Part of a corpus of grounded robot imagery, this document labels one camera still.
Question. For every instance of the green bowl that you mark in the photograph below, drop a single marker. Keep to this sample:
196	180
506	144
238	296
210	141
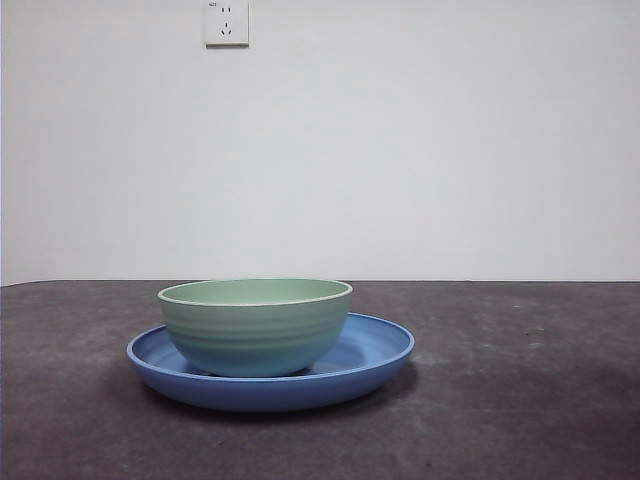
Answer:
255	335

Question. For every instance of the blue plate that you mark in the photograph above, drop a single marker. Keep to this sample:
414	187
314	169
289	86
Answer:
270	395

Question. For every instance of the white wall socket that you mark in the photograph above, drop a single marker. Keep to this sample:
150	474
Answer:
227	23

